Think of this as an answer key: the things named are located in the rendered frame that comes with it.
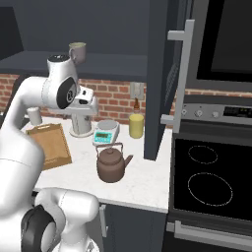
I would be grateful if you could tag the dark base cabinet door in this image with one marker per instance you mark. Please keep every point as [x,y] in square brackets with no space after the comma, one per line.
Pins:
[134,228]

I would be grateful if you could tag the brown kettle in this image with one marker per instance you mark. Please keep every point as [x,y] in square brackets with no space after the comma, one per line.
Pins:
[111,165]

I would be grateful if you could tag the black stove with oven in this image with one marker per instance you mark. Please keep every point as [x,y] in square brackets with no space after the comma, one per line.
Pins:
[210,177]

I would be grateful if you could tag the grey wall outlet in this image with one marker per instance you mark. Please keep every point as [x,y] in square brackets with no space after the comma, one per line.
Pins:
[137,90]

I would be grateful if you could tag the small white cup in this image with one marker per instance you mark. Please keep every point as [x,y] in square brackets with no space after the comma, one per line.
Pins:
[34,115]

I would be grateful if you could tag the dark wall cabinet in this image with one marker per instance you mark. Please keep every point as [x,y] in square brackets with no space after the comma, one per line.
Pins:
[114,39]

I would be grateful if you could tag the grey stove knob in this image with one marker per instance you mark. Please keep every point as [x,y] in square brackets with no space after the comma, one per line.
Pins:
[198,113]
[184,112]
[215,114]

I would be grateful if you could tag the teal kitchen scale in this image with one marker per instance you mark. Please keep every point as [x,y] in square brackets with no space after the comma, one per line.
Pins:
[105,132]

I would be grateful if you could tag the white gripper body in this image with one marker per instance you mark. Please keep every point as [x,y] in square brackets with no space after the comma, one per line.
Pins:
[86,109]

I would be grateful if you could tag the yellow jar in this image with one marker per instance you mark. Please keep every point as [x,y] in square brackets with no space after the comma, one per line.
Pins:
[136,126]

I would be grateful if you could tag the wooden tray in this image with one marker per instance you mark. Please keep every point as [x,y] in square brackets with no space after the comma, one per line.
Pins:
[52,144]

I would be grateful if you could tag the small brown bottle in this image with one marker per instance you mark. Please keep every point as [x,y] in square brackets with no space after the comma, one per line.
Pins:
[136,106]

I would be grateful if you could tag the grey-green mug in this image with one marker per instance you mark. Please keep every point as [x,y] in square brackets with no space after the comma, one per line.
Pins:
[78,51]

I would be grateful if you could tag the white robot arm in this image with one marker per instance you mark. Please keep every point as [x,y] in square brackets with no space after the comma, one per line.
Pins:
[19,157]

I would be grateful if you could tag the black microwave oven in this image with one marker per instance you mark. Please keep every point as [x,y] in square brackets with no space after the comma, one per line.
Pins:
[223,42]

